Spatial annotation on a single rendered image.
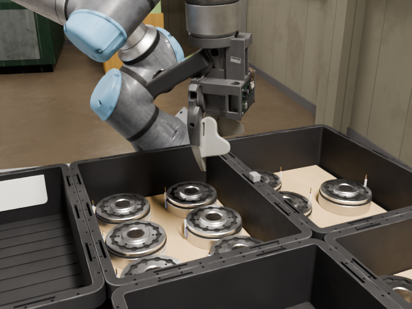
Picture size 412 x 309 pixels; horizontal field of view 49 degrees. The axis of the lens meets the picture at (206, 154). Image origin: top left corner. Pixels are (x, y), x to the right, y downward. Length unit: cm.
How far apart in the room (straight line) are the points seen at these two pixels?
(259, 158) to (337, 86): 258
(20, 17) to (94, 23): 537
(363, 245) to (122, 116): 64
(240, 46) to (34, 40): 544
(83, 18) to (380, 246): 54
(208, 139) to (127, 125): 46
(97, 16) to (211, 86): 18
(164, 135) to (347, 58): 259
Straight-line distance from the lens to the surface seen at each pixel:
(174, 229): 85
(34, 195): 92
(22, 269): 81
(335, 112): 365
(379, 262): 76
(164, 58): 112
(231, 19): 62
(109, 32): 62
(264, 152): 104
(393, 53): 326
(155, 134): 113
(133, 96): 110
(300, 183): 103
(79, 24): 63
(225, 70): 64
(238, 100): 63
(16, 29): 601
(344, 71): 358
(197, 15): 61
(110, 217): 84
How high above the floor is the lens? 129
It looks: 23 degrees down
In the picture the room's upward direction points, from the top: straight up
